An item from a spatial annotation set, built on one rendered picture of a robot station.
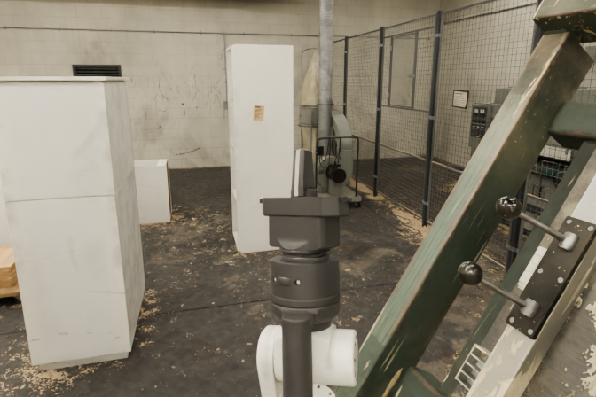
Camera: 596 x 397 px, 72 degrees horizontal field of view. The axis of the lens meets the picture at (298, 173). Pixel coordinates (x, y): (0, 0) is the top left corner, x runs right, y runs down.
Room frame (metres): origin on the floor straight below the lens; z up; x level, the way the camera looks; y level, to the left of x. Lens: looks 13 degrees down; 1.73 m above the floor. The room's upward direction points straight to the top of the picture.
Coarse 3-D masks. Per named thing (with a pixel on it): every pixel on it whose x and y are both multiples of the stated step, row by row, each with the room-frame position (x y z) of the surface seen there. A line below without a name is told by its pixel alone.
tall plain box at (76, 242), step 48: (0, 96) 2.16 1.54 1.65; (48, 96) 2.21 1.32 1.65; (96, 96) 2.27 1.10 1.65; (0, 144) 2.15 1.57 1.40; (48, 144) 2.20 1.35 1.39; (96, 144) 2.26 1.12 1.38; (48, 192) 2.19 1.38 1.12; (96, 192) 2.25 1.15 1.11; (48, 240) 2.18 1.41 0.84; (96, 240) 2.24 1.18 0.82; (48, 288) 2.18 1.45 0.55; (96, 288) 2.24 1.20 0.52; (144, 288) 3.04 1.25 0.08; (48, 336) 2.17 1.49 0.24; (96, 336) 2.23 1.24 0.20
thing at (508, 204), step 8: (504, 200) 0.61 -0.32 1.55; (512, 200) 0.61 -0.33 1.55; (496, 208) 0.62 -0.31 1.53; (504, 208) 0.61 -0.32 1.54; (512, 208) 0.60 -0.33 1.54; (520, 208) 0.61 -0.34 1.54; (504, 216) 0.61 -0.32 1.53; (512, 216) 0.60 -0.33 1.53; (520, 216) 0.61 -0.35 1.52; (528, 216) 0.61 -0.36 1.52; (536, 224) 0.61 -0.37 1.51; (544, 224) 0.61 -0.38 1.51; (552, 232) 0.60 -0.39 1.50; (568, 232) 0.60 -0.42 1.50; (568, 240) 0.59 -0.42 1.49; (576, 240) 0.59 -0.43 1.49; (568, 248) 0.59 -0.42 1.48
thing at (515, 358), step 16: (592, 192) 0.63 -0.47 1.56; (576, 208) 0.64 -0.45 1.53; (592, 208) 0.62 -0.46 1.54; (592, 256) 0.58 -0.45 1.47; (576, 272) 0.57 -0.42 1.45; (592, 272) 0.59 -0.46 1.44; (576, 288) 0.58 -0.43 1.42; (560, 304) 0.56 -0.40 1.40; (560, 320) 0.57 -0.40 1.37; (512, 336) 0.58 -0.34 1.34; (544, 336) 0.56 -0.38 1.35; (496, 352) 0.58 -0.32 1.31; (512, 352) 0.56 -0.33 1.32; (528, 352) 0.55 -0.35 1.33; (544, 352) 0.56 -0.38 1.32; (496, 368) 0.56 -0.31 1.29; (512, 368) 0.55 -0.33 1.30; (528, 368) 0.55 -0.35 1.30; (480, 384) 0.57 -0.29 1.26; (496, 384) 0.55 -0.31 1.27; (512, 384) 0.54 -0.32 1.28
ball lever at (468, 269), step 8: (464, 264) 0.60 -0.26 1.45; (472, 264) 0.59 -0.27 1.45; (464, 272) 0.59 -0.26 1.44; (472, 272) 0.58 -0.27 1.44; (480, 272) 0.58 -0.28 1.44; (464, 280) 0.59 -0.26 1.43; (472, 280) 0.58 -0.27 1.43; (480, 280) 0.58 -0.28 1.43; (488, 280) 0.59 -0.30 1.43; (496, 288) 0.58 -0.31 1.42; (504, 296) 0.58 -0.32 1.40; (512, 296) 0.58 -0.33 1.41; (520, 304) 0.58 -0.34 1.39; (528, 304) 0.57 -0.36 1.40; (536, 304) 0.57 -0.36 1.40; (528, 312) 0.57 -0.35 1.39; (536, 312) 0.57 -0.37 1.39
